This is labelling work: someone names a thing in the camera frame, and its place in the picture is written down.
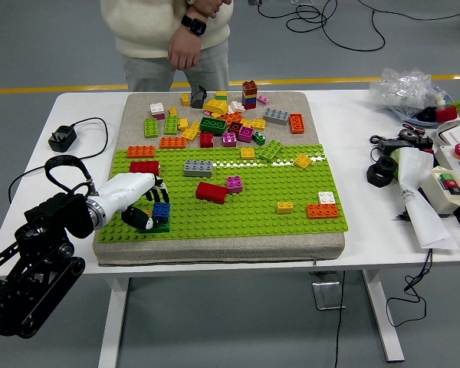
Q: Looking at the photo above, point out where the lime green two-by-four brick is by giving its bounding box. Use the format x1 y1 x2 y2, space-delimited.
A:
163 114 180 136
258 140 284 162
143 117 159 139

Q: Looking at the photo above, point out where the white table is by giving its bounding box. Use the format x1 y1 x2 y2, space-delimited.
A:
0 90 460 363

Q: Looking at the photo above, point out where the person's right hand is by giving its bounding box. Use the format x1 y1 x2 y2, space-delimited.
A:
185 0 234 21

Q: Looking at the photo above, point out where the black hanging cable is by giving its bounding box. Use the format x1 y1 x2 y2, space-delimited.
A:
386 248 433 327

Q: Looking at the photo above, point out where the green studded baseplate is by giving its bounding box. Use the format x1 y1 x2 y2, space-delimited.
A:
98 143 350 245

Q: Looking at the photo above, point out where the yellow two-by-four brick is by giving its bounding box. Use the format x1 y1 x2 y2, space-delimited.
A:
181 121 202 143

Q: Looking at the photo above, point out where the blue bowl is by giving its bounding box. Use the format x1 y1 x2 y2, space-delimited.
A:
389 94 459 126

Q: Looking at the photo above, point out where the black power adapter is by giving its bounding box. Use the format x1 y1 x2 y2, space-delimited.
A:
48 124 78 153

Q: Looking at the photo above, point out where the black cable under table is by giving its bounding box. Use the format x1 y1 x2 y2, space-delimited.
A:
332 270 347 368

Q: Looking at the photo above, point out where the grey two-by-four brick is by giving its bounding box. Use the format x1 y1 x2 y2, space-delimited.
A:
182 159 214 179
263 107 291 127

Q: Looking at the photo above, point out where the white control box with buttons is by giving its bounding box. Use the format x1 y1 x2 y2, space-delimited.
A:
433 142 460 208

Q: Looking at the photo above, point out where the lime green sheet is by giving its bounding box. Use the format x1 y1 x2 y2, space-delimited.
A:
389 148 403 181

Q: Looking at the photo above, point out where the person's left hand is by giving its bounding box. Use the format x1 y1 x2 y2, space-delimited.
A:
167 26 205 72

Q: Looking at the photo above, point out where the black adapter cord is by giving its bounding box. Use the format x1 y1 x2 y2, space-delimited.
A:
8 117 109 204

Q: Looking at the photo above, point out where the black wristwatch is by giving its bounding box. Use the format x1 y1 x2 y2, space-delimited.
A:
180 14 209 38

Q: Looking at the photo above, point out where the white paper bag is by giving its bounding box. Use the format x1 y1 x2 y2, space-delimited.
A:
394 147 460 251

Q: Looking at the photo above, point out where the small black module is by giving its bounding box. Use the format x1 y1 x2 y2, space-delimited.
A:
414 136 435 153

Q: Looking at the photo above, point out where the pink two-by-two brick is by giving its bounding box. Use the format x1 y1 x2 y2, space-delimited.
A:
225 176 244 195

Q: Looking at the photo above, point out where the blue two-by-two brick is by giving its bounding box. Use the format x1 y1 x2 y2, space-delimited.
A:
152 202 172 224

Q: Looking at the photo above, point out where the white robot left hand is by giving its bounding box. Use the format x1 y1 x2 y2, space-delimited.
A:
94 172 172 232

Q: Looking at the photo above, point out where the small white button box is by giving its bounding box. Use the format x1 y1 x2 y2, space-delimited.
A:
420 165 460 218

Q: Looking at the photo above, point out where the silver metal foot plate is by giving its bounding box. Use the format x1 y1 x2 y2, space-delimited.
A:
310 281 347 311

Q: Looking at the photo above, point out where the clear crumpled plastic bag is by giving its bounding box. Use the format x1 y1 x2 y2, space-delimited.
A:
369 67 452 116

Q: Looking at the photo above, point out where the dark grey angled piece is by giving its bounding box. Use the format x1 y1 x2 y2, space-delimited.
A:
190 84 209 110

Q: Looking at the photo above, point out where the dark green two-by-four brick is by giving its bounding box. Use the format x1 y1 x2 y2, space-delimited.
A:
137 221 172 235
199 117 228 136

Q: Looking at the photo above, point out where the white flat device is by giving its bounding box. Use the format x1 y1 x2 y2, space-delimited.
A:
432 120 460 149

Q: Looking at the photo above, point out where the person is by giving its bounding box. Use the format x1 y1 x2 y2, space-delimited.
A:
99 0 235 93

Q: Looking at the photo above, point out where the large black nut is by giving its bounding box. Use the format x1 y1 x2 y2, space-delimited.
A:
366 155 399 188

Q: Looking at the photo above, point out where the black power brick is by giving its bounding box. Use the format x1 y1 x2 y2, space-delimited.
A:
378 138 415 151

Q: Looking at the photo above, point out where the red two-by-four brick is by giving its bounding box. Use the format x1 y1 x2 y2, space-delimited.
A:
129 160 161 177
195 181 229 205

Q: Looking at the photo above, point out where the black floor cable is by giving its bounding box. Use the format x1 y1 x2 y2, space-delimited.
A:
255 0 460 53

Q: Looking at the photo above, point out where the yellow curved brick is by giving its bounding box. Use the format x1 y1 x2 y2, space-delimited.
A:
203 98 229 116

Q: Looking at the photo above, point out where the black plastic part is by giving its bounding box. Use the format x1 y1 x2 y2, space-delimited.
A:
416 107 439 123

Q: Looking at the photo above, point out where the grey-brown cushion mat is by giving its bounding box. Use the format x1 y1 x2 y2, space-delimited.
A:
92 90 347 268

